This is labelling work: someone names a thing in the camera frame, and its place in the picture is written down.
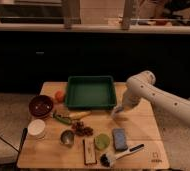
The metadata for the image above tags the white cup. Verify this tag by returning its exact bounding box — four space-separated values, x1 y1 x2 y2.
28 119 46 139

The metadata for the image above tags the green pepper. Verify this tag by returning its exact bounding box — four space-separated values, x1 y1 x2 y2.
53 113 72 125

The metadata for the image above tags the green plastic cup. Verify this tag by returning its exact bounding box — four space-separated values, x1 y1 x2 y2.
94 134 110 150

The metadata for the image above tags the dark red bowl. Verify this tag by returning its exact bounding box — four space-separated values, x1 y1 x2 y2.
29 95 53 118

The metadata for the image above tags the white handled dish brush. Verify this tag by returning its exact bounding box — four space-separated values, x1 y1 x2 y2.
100 144 144 167

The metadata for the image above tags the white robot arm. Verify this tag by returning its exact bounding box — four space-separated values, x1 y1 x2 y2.
122 71 190 128

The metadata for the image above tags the brown grape bunch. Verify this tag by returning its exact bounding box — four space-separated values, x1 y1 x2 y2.
72 121 93 136

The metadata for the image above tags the wooden rectangular block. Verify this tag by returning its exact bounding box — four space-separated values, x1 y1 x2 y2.
83 138 97 165

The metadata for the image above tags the wooden cutting board table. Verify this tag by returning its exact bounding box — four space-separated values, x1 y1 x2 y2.
16 81 171 170

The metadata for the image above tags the small metal cup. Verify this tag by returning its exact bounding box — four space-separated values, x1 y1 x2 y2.
60 130 74 146

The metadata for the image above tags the orange fruit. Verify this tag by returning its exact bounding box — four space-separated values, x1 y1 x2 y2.
55 90 65 102

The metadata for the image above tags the grey towel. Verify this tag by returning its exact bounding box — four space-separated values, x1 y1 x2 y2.
111 105 124 117

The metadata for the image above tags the blue sponge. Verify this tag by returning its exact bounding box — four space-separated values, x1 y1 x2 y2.
112 128 128 151

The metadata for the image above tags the green plastic tray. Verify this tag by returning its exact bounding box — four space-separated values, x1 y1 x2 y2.
65 76 117 109

